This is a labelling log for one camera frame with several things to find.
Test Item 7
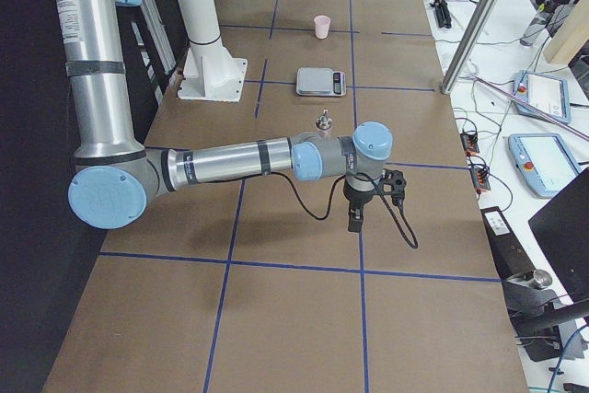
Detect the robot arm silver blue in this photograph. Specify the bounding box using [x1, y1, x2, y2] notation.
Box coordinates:
[55, 0, 403, 232]

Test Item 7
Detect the white pedestal column with base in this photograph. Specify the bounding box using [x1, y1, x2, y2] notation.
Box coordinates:
[178, 0, 248, 102]

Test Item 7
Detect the teach pendant far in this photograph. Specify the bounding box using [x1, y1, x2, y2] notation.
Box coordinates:
[514, 70, 572, 124]

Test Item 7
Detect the orange terminal block lower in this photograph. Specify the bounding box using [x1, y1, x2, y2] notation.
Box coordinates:
[470, 164, 491, 194]

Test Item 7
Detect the orange terminal block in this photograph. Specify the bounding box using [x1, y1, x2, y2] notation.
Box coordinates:
[460, 133, 479, 156]
[470, 164, 491, 194]

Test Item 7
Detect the black folded tripod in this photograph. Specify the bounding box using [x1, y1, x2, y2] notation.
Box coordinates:
[431, 0, 452, 29]

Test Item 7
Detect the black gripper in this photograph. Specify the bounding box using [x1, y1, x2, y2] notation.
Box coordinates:
[343, 178, 375, 232]

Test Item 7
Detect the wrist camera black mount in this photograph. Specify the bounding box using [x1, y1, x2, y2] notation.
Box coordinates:
[380, 169, 407, 199]

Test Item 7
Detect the aluminium frame post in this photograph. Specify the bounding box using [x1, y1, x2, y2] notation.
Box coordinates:
[441, 0, 497, 95]

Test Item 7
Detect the orange terminal block upper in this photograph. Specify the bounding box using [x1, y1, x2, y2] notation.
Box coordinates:
[460, 133, 479, 156]

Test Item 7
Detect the black monitor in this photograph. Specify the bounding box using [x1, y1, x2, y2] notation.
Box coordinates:
[528, 170, 589, 301]

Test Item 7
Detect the pink plastic cup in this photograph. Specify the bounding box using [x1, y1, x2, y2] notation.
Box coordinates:
[314, 15, 331, 40]

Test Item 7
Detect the teach pendant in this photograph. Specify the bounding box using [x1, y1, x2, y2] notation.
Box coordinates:
[508, 133, 582, 199]
[514, 70, 572, 124]

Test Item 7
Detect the digital kitchen scale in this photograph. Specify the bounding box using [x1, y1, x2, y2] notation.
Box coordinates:
[295, 67, 346, 97]

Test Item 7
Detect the teach pendant near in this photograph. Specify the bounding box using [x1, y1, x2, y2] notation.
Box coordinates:
[508, 133, 582, 199]

